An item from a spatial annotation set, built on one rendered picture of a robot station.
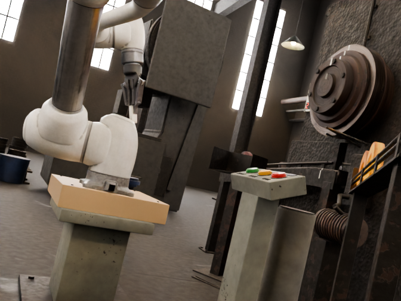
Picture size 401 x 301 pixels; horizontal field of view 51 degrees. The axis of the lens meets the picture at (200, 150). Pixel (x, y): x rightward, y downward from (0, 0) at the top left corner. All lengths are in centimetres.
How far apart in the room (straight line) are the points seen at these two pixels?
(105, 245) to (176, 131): 343
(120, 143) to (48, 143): 24
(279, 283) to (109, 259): 60
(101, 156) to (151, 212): 26
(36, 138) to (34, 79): 1030
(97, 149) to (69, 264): 40
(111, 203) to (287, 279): 62
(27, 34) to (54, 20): 76
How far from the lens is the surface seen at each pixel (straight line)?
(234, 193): 245
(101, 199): 147
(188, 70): 465
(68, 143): 151
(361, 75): 213
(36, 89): 1179
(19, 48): 1193
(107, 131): 152
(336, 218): 181
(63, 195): 145
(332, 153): 232
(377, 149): 151
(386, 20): 244
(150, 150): 425
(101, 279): 157
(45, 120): 150
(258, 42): 947
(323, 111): 216
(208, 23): 485
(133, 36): 178
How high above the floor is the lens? 57
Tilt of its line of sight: 2 degrees up
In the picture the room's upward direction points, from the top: 13 degrees clockwise
